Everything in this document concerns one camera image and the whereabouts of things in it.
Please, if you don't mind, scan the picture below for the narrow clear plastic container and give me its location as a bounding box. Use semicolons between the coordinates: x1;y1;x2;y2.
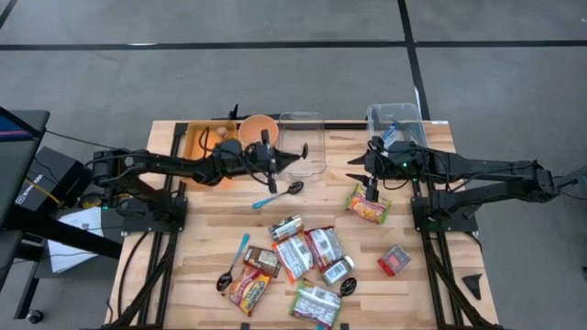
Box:
276;111;327;180

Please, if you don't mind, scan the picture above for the lime chili ramen packet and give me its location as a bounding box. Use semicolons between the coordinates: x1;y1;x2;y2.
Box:
288;277;343;330

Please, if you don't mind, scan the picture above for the black box white logo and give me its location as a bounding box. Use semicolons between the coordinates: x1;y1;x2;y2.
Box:
16;146;95;215

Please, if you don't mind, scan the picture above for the jar with white label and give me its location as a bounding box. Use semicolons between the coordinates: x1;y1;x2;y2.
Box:
321;255;356;286

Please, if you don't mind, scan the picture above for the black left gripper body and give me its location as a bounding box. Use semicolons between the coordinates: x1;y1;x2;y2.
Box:
247;128;289;194

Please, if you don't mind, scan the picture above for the orange bowl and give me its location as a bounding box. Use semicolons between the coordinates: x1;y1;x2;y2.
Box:
237;114;280;148

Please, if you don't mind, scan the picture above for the small red box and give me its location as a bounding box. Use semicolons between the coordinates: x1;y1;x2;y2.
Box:
377;244;413;278

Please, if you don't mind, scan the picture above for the black side desk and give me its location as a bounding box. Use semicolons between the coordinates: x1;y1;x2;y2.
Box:
0;107;123;325

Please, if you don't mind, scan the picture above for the orange rectangular tray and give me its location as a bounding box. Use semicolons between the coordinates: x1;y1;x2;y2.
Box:
180;119;238;192

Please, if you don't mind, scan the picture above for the white paper sheet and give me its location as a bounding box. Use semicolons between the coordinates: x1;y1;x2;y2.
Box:
48;205;105;274

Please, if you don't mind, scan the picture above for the brown foil packet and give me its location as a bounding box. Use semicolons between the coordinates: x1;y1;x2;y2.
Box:
241;246;282;279

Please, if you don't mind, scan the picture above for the black floor cable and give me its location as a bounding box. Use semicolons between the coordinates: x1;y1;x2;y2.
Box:
45;129;118;151

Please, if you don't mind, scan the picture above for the wide clear plastic bin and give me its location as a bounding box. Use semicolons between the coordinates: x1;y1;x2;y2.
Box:
365;102;433;181

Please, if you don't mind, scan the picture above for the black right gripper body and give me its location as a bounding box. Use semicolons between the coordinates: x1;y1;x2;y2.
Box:
364;136;427;203

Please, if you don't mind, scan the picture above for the orange ramen packet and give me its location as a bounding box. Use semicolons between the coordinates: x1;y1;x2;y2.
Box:
271;232;316;284

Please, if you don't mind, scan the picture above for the yellow green noodle packet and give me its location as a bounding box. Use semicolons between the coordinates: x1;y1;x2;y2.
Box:
344;183;393;226

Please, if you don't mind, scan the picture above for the red white ramen packet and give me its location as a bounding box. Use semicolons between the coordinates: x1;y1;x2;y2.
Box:
305;225;346;271

